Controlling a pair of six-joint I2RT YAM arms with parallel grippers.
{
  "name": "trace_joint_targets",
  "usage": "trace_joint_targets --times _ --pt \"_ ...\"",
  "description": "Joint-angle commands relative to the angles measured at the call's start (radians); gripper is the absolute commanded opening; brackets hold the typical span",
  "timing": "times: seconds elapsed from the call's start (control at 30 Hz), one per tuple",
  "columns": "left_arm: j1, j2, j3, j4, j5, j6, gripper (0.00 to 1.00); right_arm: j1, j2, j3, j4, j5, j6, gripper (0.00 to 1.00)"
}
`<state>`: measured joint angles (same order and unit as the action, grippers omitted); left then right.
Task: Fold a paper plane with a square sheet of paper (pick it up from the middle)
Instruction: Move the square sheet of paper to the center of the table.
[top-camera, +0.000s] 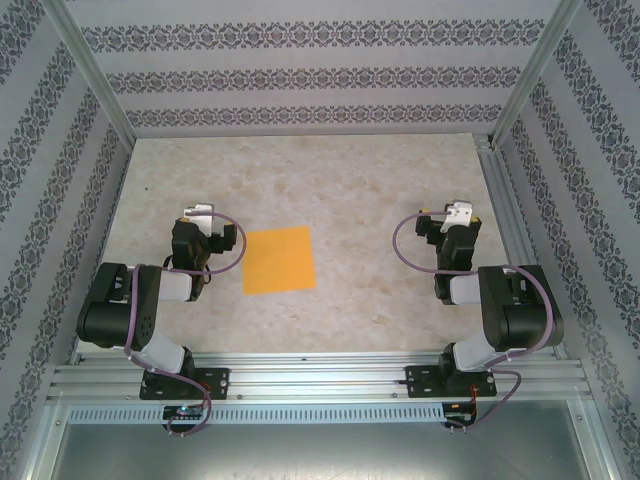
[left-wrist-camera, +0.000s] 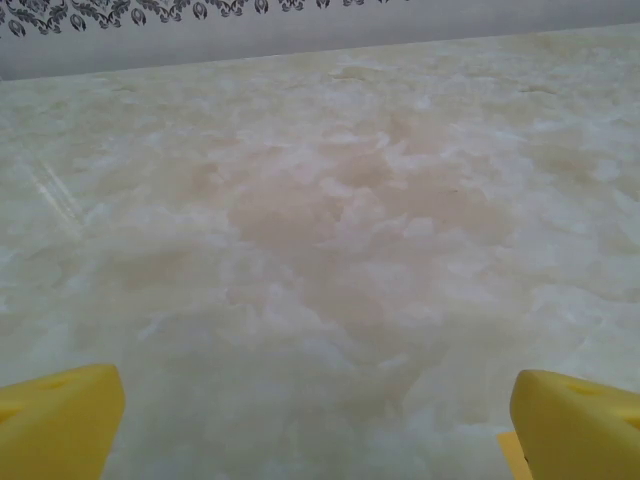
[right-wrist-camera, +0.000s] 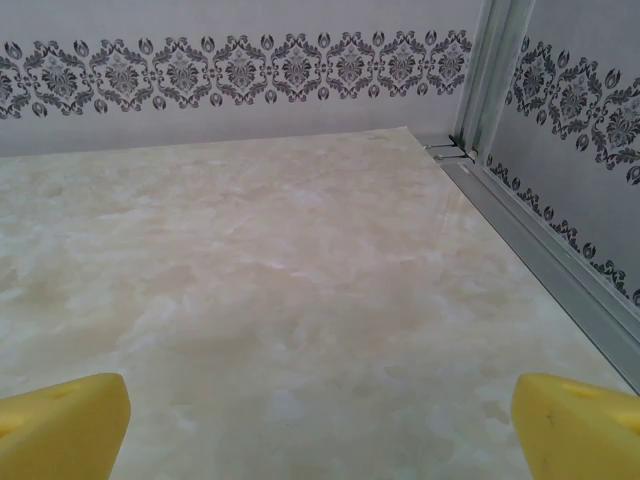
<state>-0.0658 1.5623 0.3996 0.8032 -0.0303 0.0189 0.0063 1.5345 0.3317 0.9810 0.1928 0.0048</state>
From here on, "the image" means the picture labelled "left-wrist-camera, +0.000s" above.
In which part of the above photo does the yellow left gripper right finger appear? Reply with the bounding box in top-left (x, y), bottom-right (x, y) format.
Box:
top-left (509, 369), bottom-right (640, 480)

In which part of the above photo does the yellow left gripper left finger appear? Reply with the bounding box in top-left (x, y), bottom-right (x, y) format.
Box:
top-left (0, 363), bottom-right (126, 480)

